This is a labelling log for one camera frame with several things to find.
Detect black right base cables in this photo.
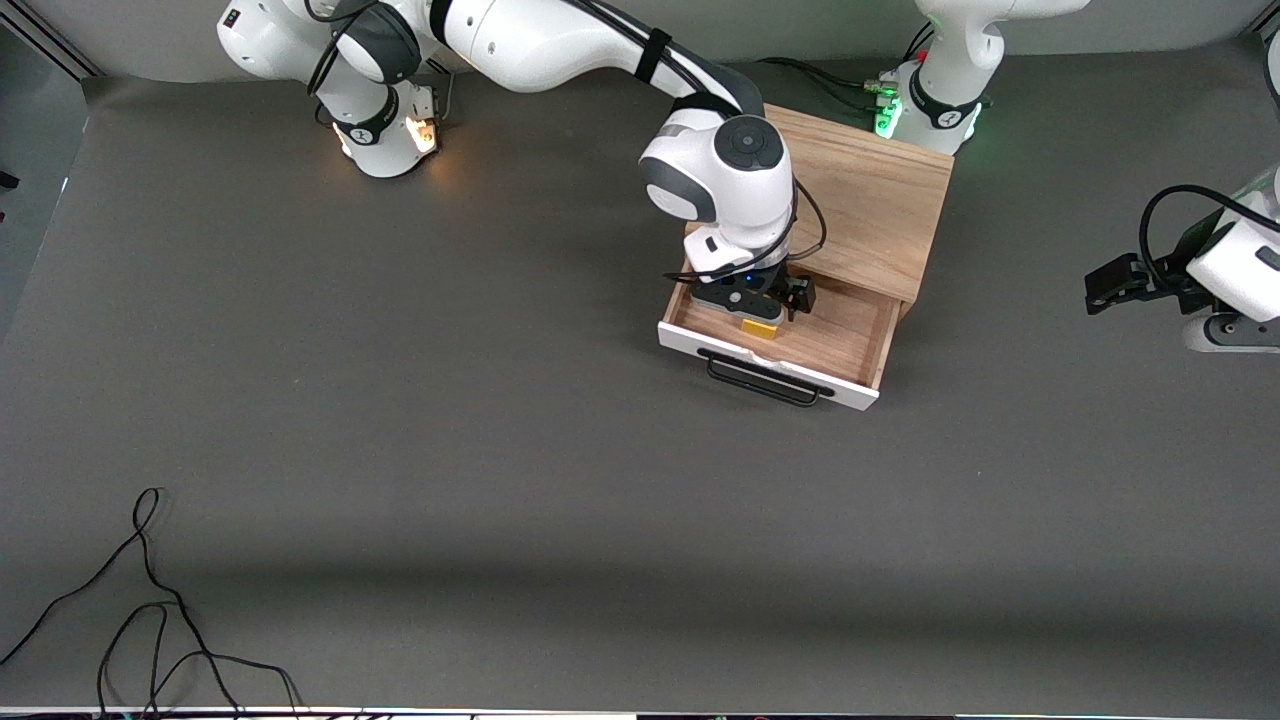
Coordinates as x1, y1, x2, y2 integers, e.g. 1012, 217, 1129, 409
425, 55, 457, 123

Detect loose thin black cable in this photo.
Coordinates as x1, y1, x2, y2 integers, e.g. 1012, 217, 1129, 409
0, 488, 306, 720

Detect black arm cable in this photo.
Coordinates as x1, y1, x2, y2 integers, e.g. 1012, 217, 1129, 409
305, 0, 829, 283
1139, 185, 1280, 293

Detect black base cables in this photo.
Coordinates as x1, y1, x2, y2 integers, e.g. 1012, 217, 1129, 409
425, 55, 457, 123
755, 25, 936, 113

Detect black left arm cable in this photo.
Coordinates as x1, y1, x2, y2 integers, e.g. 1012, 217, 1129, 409
1139, 185, 1280, 293

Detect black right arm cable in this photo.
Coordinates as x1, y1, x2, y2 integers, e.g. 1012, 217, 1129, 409
305, 0, 829, 283

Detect black metal drawer handle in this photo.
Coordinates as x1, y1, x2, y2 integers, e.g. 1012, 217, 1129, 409
697, 348, 835, 408

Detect grey aluminium frame rail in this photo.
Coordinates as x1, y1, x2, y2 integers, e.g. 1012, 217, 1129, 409
0, 0, 103, 81

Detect wooden drawer cabinet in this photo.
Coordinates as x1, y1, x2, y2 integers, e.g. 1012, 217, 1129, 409
683, 103, 956, 304

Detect black left base cables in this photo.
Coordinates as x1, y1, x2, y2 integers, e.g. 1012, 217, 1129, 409
755, 25, 936, 113

